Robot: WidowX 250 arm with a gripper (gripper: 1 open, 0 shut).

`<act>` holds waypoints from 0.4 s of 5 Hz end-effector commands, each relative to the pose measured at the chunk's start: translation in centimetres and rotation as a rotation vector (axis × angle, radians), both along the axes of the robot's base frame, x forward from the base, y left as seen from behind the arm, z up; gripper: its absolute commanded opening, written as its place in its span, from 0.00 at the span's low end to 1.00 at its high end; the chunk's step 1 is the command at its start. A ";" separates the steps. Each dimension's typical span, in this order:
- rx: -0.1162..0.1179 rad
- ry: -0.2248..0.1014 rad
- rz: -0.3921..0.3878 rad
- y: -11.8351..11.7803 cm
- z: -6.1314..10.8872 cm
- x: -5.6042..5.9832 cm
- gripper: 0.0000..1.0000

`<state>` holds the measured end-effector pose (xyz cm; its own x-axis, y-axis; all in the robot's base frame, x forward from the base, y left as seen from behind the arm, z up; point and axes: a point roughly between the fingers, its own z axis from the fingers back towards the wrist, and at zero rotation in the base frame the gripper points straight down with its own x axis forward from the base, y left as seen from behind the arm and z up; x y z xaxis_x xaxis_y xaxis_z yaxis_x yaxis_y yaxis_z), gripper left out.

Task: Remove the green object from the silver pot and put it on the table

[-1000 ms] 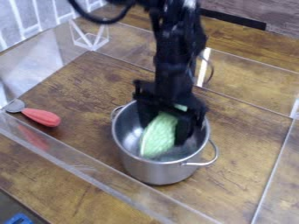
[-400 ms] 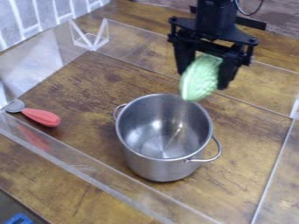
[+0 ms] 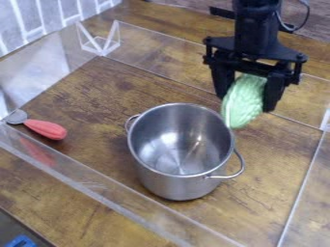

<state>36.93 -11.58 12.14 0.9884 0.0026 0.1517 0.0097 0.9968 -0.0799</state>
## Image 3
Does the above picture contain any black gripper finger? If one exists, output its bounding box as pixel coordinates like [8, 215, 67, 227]
[263, 71, 285, 112]
[210, 62, 235, 98]

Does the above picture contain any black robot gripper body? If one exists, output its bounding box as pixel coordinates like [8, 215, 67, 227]
[203, 8, 307, 85]

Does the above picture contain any green bumpy gourd toy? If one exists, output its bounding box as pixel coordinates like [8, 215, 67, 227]
[221, 74, 267, 129]

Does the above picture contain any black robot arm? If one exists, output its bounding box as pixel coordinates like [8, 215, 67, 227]
[203, 0, 309, 112]

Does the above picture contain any silver steel pot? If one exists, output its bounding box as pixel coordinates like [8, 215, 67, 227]
[126, 102, 239, 201]

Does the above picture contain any blue object at corner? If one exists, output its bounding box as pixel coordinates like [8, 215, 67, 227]
[4, 235, 38, 247]

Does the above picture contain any clear acrylic front barrier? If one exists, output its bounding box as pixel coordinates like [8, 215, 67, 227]
[0, 123, 243, 247]

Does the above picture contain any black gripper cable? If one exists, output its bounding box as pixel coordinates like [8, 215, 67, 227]
[275, 0, 311, 33]

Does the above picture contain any black wall strip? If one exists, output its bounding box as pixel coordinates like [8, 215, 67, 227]
[209, 6, 295, 34]

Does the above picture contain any clear acrylic corner bracket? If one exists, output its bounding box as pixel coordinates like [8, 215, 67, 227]
[76, 20, 122, 57]

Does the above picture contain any red handled metal spatula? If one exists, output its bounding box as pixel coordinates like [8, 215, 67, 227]
[6, 109, 67, 140]

